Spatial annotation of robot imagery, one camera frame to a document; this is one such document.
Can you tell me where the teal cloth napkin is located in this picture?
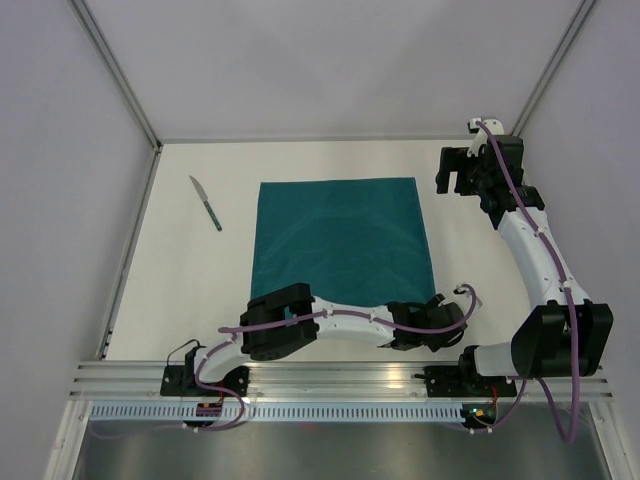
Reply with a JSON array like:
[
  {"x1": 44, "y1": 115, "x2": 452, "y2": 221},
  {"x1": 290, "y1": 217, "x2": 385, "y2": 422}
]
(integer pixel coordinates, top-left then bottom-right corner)
[{"x1": 250, "y1": 177, "x2": 436, "y2": 307}]

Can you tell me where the green-handled steel knife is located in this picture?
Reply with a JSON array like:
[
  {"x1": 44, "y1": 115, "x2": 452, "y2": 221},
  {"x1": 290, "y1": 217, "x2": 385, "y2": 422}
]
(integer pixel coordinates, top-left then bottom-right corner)
[{"x1": 189, "y1": 176, "x2": 223, "y2": 232}]

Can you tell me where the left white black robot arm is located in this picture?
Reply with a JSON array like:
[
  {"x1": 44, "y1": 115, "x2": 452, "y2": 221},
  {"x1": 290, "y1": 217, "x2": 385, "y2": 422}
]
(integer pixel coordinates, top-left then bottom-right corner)
[{"x1": 181, "y1": 283, "x2": 479, "y2": 397}]

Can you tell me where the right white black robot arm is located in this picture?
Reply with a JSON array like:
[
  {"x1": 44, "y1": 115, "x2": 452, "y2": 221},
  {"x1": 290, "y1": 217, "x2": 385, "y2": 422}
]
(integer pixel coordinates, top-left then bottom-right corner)
[{"x1": 436, "y1": 135, "x2": 613, "y2": 395}]

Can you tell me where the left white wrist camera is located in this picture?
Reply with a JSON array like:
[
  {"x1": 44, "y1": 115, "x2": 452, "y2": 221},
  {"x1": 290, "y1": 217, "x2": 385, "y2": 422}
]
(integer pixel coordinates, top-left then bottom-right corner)
[{"x1": 453, "y1": 282, "x2": 483, "y2": 310}]

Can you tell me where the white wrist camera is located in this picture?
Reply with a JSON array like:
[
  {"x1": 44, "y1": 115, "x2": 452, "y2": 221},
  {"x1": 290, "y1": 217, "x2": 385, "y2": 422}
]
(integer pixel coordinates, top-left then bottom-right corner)
[
  {"x1": 453, "y1": 282, "x2": 483, "y2": 310},
  {"x1": 467, "y1": 117, "x2": 505, "y2": 157}
]

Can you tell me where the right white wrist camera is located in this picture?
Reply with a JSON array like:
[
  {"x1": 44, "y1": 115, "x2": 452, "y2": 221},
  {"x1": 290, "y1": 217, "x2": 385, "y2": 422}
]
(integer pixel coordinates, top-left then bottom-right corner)
[{"x1": 467, "y1": 117, "x2": 505, "y2": 157}]

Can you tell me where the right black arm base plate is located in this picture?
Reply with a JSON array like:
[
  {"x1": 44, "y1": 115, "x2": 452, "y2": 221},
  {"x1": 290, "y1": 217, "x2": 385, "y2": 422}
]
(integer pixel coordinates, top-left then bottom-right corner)
[{"x1": 413, "y1": 365, "x2": 517, "y2": 399}]

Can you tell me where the white slotted cable duct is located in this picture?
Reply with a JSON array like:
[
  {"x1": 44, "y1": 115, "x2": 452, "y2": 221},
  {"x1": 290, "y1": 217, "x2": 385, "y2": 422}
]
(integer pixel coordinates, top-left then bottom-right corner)
[{"x1": 91, "y1": 401, "x2": 463, "y2": 423}]

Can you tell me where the right aluminium frame post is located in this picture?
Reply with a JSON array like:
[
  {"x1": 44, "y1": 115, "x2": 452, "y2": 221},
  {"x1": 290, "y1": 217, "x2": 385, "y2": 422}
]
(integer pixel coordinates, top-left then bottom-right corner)
[{"x1": 510, "y1": 0, "x2": 599, "y2": 137}]

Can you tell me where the aluminium frame post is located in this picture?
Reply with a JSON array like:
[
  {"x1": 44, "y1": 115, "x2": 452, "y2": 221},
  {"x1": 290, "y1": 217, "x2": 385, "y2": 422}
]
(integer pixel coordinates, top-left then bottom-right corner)
[
  {"x1": 510, "y1": 0, "x2": 599, "y2": 137},
  {"x1": 68, "y1": 0, "x2": 162, "y2": 152}
]

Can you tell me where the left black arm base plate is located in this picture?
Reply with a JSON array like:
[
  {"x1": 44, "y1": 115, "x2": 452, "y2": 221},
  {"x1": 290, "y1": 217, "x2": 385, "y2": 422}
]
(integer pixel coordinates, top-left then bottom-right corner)
[{"x1": 160, "y1": 365, "x2": 250, "y2": 397}]

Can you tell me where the aluminium front rail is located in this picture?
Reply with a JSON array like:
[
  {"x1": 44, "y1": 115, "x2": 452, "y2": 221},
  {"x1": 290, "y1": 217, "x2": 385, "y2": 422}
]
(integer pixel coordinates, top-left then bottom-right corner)
[{"x1": 68, "y1": 360, "x2": 615, "y2": 402}]

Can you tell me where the left aluminium frame post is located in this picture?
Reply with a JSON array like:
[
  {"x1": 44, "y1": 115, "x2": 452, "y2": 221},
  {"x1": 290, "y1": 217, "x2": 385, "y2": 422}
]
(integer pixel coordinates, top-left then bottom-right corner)
[{"x1": 68, "y1": 0, "x2": 162, "y2": 152}]

